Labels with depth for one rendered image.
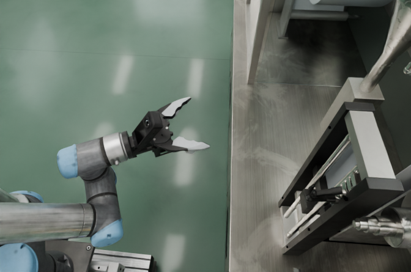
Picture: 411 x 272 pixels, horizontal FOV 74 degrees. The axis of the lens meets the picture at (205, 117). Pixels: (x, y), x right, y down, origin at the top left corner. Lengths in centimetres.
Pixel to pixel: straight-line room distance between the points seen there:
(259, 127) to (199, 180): 95
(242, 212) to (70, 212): 53
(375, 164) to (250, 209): 56
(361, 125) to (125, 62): 244
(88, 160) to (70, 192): 145
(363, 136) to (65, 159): 61
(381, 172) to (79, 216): 58
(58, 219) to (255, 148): 69
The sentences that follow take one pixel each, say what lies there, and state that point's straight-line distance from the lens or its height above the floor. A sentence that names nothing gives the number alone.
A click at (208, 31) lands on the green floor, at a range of 302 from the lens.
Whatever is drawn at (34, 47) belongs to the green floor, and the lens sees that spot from 329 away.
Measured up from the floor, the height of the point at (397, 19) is 143.
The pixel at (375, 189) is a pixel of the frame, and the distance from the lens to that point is 47.
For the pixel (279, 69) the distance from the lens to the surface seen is 122.
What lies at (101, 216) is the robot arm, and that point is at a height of 117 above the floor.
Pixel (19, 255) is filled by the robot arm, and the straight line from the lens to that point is 91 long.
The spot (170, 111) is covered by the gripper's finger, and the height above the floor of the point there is 125.
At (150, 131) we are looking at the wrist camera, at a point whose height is 130.
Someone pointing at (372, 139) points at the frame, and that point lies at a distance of 51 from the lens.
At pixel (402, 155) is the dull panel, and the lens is 124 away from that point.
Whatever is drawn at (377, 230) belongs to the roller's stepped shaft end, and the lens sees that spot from 56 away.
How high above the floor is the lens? 182
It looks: 55 degrees down
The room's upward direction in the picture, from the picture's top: straight up
